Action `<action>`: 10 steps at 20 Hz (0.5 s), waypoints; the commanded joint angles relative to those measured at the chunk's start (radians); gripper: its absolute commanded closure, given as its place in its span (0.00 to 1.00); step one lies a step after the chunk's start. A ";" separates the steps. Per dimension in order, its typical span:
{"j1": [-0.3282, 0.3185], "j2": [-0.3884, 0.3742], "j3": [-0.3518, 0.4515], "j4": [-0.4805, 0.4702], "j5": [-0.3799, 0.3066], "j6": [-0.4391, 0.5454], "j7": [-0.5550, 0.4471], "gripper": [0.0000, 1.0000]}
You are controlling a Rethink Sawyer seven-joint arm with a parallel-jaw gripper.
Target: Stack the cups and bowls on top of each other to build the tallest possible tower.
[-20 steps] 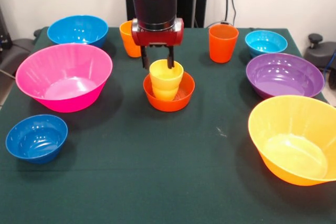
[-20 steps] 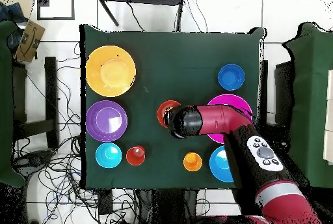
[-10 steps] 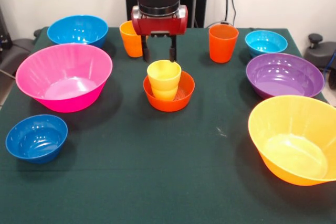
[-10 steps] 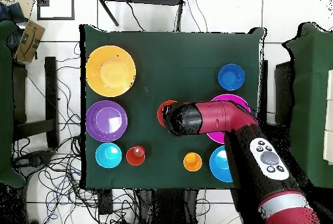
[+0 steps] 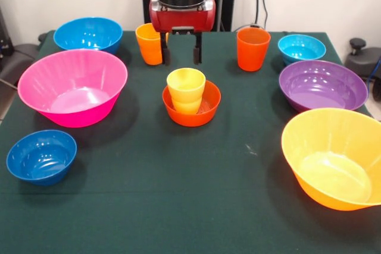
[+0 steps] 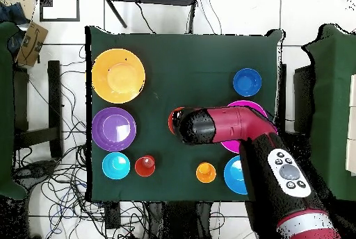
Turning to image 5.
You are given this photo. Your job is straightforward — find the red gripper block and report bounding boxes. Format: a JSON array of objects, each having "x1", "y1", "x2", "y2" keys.
[{"x1": 148, "y1": 0, "x2": 216, "y2": 66}]

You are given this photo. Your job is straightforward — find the yellow cup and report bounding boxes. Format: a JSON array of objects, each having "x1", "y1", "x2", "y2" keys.
[{"x1": 166, "y1": 67, "x2": 207, "y2": 115}]

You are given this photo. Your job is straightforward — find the small red bowl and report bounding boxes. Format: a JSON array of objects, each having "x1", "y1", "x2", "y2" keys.
[{"x1": 161, "y1": 79, "x2": 221, "y2": 127}]

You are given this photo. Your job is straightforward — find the orange cup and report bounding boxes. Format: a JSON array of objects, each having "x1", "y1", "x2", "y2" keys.
[{"x1": 135, "y1": 22, "x2": 170, "y2": 66}]

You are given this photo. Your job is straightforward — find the red cup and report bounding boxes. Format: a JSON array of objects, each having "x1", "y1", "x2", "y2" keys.
[{"x1": 236, "y1": 27, "x2": 272, "y2": 73}]

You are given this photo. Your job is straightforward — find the medium sky blue bowl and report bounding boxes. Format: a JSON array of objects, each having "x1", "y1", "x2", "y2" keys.
[{"x1": 53, "y1": 17, "x2": 124, "y2": 55}]

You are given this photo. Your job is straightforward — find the large pink bowl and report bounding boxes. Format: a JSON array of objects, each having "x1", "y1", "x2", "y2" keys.
[{"x1": 17, "y1": 48, "x2": 129, "y2": 128}]

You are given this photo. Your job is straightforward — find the small cyan bowl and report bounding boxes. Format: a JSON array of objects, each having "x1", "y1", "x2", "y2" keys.
[{"x1": 277, "y1": 34, "x2": 327, "y2": 66}]

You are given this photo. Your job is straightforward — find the dark green tablecloth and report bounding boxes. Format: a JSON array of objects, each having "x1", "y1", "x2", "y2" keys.
[{"x1": 0, "y1": 30, "x2": 381, "y2": 254}]

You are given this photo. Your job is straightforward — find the purple bowl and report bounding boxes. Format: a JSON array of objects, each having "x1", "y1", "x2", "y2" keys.
[{"x1": 278, "y1": 59, "x2": 369, "y2": 112}]

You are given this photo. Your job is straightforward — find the black stand foot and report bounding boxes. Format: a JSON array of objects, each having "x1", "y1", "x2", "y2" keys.
[
  {"x1": 345, "y1": 37, "x2": 381, "y2": 78},
  {"x1": 0, "y1": 42, "x2": 41, "y2": 88}
]

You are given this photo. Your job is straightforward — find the small dark blue bowl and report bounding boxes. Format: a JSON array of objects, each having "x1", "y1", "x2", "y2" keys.
[{"x1": 6, "y1": 129, "x2": 78, "y2": 186}]

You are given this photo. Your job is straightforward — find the large yellow bowl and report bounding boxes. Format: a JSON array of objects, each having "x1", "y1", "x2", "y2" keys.
[{"x1": 281, "y1": 107, "x2": 381, "y2": 212}]

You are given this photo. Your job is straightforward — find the blue cable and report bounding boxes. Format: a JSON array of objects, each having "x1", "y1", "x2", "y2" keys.
[{"x1": 366, "y1": 57, "x2": 381, "y2": 84}]

